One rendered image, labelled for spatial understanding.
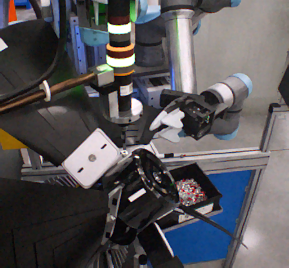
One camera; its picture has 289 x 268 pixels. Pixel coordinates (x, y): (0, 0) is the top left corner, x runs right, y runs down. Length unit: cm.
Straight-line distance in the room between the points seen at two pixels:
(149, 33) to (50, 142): 88
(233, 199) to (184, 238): 31
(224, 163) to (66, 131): 77
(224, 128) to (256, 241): 121
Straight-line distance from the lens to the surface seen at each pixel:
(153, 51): 133
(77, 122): 52
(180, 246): 157
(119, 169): 52
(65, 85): 46
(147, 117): 76
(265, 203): 225
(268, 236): 208
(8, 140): 103
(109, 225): 50
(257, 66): 278
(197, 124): 74
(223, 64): 266
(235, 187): 133
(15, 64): 53
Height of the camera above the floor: 160
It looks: 35 degrees down
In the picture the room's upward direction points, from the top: straight up
